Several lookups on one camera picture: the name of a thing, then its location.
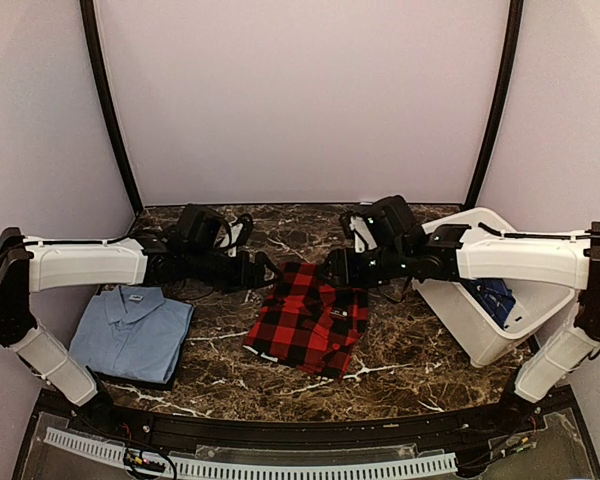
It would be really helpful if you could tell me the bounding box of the folded light blue shirt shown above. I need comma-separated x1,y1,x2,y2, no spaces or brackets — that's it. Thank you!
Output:
69,286,194,385

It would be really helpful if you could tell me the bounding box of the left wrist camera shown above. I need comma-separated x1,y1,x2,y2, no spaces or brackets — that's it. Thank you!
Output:
220,213,254,257

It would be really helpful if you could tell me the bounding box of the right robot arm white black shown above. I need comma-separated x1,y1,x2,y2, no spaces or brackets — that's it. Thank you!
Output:
320,195,600,434

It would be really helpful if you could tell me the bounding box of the left clear acrylic plate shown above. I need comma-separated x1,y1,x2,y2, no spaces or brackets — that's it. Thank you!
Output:
11,412,130,480

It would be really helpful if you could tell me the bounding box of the white slotted cable duct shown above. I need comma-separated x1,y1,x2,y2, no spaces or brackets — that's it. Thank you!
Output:
44,427,458,479

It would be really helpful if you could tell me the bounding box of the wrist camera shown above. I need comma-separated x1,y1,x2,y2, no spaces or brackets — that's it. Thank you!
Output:
220,213,254,257
339,211,378,254

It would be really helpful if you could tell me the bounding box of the black curved front rail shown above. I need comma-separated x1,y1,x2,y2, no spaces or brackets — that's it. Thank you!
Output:
32,387,581,454

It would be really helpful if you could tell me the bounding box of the blue shirt in bin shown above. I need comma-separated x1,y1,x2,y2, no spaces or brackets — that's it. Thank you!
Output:
461,278,516,329

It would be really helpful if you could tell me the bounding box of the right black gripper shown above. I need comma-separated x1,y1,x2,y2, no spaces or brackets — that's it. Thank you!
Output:
315,243,411,288

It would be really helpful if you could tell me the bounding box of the red black plaid shirt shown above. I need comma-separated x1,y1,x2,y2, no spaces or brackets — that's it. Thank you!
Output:
243,262,369,379

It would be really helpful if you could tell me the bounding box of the white plastic bin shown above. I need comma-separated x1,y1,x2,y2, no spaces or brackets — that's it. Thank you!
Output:
412,207,577,368

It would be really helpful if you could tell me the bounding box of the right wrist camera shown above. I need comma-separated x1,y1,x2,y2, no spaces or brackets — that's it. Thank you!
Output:
339,211,378,254

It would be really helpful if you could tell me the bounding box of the right clear acrylic plate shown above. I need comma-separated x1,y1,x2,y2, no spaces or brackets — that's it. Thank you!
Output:
479,408,600,480

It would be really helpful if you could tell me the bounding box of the clear acrylic plate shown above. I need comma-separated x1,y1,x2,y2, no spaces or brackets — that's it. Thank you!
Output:
479,408,600,480
11,412,130,480

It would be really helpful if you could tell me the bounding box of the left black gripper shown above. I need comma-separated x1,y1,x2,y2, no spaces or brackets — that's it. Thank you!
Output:
185,246,284,294

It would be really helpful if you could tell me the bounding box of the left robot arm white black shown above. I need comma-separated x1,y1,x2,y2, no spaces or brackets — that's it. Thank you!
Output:
0,204,282,436

